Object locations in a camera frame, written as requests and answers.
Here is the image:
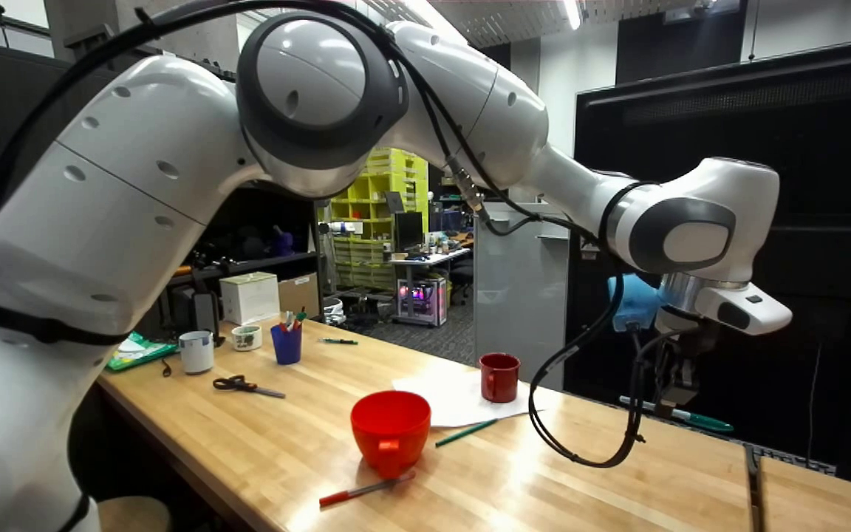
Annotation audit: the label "black handled scissors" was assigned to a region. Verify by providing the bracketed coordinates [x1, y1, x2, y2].
[211, 373, 291, 401]

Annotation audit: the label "small cardboard box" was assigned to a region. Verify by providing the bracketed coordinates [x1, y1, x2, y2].
[278, 271, 322, 320]

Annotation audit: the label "ceiling light strip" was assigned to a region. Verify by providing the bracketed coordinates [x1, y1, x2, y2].
[555, 0, 585, 33]

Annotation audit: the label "white box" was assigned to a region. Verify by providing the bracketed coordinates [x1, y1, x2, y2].
[218, 268, 285, 328]

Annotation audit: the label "black wall screen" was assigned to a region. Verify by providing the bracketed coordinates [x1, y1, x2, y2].
[614, 0, 749, 86]

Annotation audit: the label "white paper sheet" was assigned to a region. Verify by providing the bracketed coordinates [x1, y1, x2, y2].
[390, 367, 539, 430]

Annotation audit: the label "workbench desk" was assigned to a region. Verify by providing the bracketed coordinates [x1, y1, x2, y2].
[384, 244, 476, 283]

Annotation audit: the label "3D printer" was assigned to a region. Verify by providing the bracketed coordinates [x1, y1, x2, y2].
[390, 274, 452, 328]

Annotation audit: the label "large red cup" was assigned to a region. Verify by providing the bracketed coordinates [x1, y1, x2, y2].
[350, 387, 434, 481]

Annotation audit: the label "round stool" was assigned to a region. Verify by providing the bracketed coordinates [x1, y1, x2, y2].
[97, 494, 176, 532]

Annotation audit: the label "yellow bin rack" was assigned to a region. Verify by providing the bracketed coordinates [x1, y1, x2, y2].
[317, 145, 434, 291]

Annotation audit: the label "green packet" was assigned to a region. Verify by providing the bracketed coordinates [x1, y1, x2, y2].
[105, 331, 182, 376]

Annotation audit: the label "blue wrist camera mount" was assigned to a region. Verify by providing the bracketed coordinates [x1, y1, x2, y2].
[606, 271, 668, 334]

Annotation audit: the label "thin capped pen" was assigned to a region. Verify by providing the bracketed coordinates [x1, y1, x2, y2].
[433, 411, 529, 451]

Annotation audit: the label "blue pen cup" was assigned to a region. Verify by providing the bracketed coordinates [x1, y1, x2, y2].
[270, 322, 306, 367]

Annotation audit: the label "large black cabinet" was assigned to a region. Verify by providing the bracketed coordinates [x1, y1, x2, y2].
[564, 36, 851, 494]

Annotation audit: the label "black shelf unit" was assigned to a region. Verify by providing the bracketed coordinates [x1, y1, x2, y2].
[140, 179, 322, 337]

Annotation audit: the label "white mug with green contents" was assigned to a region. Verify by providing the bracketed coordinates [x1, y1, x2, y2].
[230, 320, 266, 351]

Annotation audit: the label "green pen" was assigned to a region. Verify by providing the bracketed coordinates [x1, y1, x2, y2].
[619, 393, 739, 436]

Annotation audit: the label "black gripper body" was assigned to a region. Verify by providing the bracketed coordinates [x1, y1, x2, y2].
[654, 328, 721, 380]

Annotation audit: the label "pale grey mug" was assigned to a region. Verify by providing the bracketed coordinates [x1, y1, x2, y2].
[177, 328, 218, 377]

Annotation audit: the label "red pen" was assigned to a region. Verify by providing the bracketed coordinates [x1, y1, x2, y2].
[317, 476, 416, 512]

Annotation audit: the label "small dark red mug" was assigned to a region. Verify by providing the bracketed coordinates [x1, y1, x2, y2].
[476, 351, 524, 404]

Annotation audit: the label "computer monitor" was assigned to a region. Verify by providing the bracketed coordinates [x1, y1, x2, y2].
[393, 206, 428, 252]

